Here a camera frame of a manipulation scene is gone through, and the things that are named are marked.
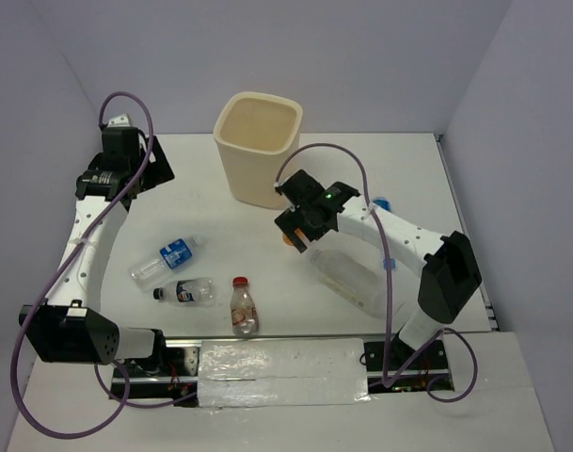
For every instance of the blue label clear bottle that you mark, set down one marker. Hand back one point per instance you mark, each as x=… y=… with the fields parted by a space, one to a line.
x=164 y=263

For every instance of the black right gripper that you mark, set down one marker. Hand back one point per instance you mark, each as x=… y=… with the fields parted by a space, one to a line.
x=289 y=221

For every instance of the silver foil tape cover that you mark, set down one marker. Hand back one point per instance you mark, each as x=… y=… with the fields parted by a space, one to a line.
x=267 y=373

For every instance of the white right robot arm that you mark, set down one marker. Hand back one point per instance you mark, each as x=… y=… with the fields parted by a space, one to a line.
x=445 y=264

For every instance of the dark label clear bottle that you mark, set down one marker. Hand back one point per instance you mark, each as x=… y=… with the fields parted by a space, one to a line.
x=197 y=292

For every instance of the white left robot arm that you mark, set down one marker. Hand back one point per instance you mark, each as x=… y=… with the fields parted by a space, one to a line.
x=69 y=327

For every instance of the small orange bottle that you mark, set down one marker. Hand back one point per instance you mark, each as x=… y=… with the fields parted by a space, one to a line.
x=287 y=240

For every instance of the large clear white-cap bottle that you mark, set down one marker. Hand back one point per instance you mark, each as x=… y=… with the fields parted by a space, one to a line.
x=351 y=280

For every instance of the cream plastic bin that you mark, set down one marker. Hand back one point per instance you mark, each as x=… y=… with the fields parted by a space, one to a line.
x=255 y=133

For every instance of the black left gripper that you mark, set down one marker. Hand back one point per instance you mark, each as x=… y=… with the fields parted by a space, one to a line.
x=160 y=170

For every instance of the blue label water bottle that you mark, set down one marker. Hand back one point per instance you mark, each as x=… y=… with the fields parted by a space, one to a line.
x=382 y=203

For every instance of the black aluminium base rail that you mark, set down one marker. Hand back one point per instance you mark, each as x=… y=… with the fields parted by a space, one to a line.
x=175 y=382

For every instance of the red cap clear bottle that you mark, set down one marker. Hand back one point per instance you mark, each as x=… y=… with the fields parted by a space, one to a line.
x=244 y=317

